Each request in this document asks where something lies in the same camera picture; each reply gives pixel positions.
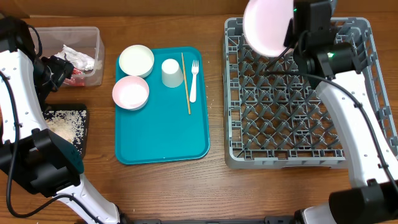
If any red snack wrapper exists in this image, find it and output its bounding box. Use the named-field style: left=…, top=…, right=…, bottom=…
left=63, top=68, right=85, bottom=86

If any white tissue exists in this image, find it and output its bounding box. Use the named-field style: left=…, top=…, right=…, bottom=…
left=55, top=45, right=103, bottom=71

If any pink plate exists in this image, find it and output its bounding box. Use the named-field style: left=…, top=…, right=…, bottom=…
left=243, top=0, right=294, bottom=57

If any food scraps pile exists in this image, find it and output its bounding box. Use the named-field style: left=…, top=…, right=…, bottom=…
left=44, top=110, right=87, bottom=147

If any pink bowl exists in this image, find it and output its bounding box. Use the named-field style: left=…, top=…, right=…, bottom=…
left=112, top=76, right=150, bottom=110

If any white bowl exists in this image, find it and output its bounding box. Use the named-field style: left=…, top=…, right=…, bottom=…
left=119, top=45, right=154, bottom=78

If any white upside-down cup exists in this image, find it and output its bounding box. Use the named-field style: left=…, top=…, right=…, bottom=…
left=161, top=58, right=183, bottom=88

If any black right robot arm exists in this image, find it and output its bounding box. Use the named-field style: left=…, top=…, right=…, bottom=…
left=285, top=1, right=397, bottom=223

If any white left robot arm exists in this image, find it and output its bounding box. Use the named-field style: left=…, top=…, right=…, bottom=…
left=1, top=17, right=127, bottom=223

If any black waste tray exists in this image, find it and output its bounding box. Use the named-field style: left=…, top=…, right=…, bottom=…
left=43, top=103, right=90, bottom=158

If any grey dishwasher rack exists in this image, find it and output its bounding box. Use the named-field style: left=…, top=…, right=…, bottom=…
left=222, top=17, right=398, bottom=170

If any clear plastic bin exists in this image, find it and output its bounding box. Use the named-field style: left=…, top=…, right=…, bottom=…
left=30, top=27, right=105, bottom=86

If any white plastic fork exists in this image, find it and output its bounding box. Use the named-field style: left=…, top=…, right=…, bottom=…
left=189, top=60, right=199, bottom=103

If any teal serving tray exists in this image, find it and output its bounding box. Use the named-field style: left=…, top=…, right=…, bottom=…
left=115, top=47, right=210, bottom=165

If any wooden chopstick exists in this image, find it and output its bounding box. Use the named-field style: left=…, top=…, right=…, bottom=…
left=181, top=52, right=191, bottom=115

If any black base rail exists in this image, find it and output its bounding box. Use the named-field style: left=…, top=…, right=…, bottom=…
left=131, top=215, right=294, bottom=224

